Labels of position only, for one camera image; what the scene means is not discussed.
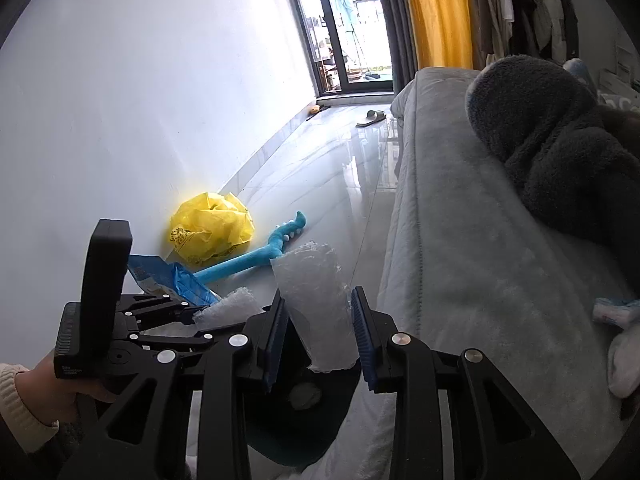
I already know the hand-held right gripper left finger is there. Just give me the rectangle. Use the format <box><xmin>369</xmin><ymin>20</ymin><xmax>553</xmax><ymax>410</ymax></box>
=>
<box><xmin>57</xmin><ymin>292</ymin><xmax>291</xmax><ymax>480</ymax></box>

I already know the yellow curtain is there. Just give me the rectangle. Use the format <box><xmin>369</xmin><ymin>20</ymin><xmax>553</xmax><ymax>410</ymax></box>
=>
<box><xmin>397</xmin><ymin>0</ymin><xmax>473</xmax><ymax>71</ymax></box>

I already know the grey hanging garment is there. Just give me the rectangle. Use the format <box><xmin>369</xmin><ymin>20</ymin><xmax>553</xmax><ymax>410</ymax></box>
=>
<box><xmin>557</xmin><ymin>0</ymin><xmax>582</xmax><ymax>61</ymax></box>

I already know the yellow plastic bag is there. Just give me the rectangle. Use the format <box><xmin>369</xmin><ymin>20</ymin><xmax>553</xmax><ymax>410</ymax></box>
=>
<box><xmin>168</xmin><ymin>191</ymin><xmax>256</xmax><ymax>267</ymax></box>

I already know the beige coat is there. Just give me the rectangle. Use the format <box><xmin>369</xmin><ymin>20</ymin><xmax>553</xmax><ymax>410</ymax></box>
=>
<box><xmin>475</xmin><ymin>0</ymin><xmax>516</xmax><ymax>59</ymax></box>

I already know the grey fleece blanket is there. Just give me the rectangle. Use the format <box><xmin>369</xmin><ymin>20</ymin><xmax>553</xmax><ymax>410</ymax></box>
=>
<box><xmin>465</xmin><ymin>55</ymin><xmax>640</xmax><ymax>261</ymax></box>

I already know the person's left hand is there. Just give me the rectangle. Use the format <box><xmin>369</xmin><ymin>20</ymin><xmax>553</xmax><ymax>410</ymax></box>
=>
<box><xmin>15</xmin><ymin>350</ymin><xmax>119</xmax><ymax>424</ymax></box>

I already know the white desk organizer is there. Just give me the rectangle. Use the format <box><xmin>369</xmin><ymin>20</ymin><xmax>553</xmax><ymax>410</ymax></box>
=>
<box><xmin>615</xmin><ymin>45</ymin><xmax>637</xmax><ymax>78</ymax></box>

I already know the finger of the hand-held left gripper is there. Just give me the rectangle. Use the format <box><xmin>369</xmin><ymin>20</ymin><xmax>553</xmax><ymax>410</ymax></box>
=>
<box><xmin>119</xmin><ymin>294</ymin><xmax>209</xmax><ymax>332</ymax></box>
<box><xmin>128</xmin><ymin>321</ymin><xmax>247</xmax><ymax>359</ymax></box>

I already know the large clear bubble wrap piece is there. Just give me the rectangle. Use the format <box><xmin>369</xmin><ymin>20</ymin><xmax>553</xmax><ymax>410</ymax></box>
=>
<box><xmin>270</xmin><ymin>240</ymin><xmax>361</xmax><ymax>373</ymax></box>

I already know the blue plastic massage stick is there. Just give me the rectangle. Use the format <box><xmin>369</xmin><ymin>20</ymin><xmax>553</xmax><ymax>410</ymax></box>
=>
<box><xmin>192</xmin><ymin>210</ymin><xmax>307</xmax><ymax>286</ymax></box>

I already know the black-framed glass sliding door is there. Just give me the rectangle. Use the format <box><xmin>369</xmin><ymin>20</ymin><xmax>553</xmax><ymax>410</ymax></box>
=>
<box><xmin>282</xmin><ymin>0</ymin><xmax>401</xmax><ymax>97</ymax></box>

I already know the blue snack packet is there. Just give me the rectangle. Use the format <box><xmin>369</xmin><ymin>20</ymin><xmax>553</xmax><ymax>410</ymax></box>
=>
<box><xmin>127</xmin><ymin>254</ymin><xmax>221</xmax><ymax>307</ymax></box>

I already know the black garment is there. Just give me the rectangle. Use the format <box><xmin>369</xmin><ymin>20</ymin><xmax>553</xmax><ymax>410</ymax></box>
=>
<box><xmin>500</xmin><ymin>0</ymin><xmax>542</xmax><ymax>56</ymax></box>

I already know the small clear bubble wrap piece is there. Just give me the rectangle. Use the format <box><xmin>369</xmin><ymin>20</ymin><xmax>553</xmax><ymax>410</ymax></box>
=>
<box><xmin>192</xmin><ymin>286</ymin><xmax>262</xmax><ymax>333</ymax></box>

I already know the bed with grey sheet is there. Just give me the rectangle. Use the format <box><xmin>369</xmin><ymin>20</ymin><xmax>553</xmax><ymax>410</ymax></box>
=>
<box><xmin>300</xmin><ymin>66</ymin><xmax>640</xmax><ymax>480</ymax></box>

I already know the white crumpled wad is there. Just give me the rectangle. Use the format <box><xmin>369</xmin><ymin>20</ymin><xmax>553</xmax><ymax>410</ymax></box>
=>
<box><xmin>290</xmin><ymin>382</ymin><xmax>322</xmax><ymax>409</ymax></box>

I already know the white cloth bundle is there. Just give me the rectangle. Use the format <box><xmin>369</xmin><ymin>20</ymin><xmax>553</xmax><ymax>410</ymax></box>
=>
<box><xmin>606</xmin><ymin>327</ymin><xmax>640</xmax><ymax>400</ymax></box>

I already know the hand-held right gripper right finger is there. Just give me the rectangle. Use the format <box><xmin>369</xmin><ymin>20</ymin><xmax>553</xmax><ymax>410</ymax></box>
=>
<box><xmin>350</xmin><ymin>286</ymin><xmax>581</xmax><ymax>480</ymax></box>

